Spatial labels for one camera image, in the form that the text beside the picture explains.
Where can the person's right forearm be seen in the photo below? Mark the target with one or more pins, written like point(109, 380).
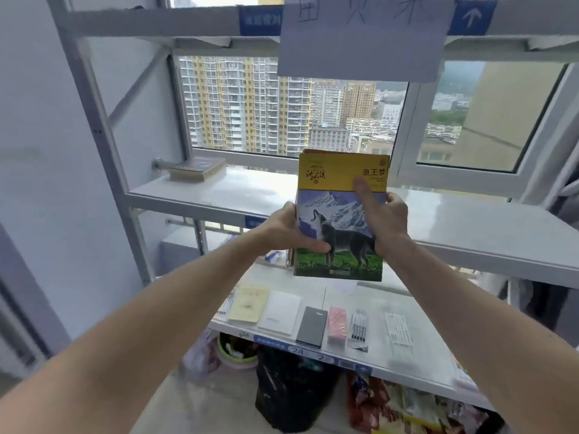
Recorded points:
point(475, 329)

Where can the green rimmed bucket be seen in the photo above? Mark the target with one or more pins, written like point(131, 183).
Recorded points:
point(235, 357)

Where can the person's left forearm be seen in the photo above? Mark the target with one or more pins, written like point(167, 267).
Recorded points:
point(135, 339)

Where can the black plastic bag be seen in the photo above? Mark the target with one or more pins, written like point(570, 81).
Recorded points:
point(294, 388)

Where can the white printed paper card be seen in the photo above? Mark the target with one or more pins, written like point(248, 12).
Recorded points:
point(398, 334)

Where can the beige high-rise building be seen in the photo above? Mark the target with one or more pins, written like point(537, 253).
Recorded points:
point(497, 112)

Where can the yellow wolf cover books stack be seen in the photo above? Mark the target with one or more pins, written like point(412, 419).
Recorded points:
point(334, 176)

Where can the white yellow apartment tower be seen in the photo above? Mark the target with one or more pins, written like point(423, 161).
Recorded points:
point(226, 103)

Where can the black pens bundle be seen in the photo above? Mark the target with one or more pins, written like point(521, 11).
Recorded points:
point(226, 302)

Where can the white paper sign on shelf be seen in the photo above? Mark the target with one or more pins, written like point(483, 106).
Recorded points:
point(362, 45)

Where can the clear pack of pens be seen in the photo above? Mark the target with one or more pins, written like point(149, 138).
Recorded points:
point(357, 329)

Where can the white metal shelf rack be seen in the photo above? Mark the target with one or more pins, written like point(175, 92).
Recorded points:
point(452, 221)

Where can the pink eraser pack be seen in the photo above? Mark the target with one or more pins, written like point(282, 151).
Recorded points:
point(337, 325)

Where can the small blue white item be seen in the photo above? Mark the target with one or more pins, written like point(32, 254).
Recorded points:
point(272, 256)

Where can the person's right hand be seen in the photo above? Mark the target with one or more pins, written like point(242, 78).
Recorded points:
point(389, 221)

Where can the person's left hand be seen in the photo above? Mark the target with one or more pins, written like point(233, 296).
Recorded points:
point(282, 232)

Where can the grey hanging fabric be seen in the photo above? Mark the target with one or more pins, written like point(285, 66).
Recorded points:
point(561, 221)

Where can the clear plastic bag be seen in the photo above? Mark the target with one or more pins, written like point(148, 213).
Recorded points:
point(201, 357)

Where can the pile of red snack packets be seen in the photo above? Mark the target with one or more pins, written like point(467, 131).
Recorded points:
point(393, 411)

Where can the cream notebook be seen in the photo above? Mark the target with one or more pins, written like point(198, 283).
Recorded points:
point(248, 305)

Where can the black nebula cover books stack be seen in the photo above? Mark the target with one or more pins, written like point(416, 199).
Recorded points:
point(199, 169)

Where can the white window frame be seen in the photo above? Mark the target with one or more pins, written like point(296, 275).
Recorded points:
point(407, 131)

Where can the dark grey notebook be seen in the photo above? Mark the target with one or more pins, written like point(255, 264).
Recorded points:
point(311, 327)

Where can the white notebook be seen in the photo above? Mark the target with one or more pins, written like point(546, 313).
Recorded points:
point(279, 313)

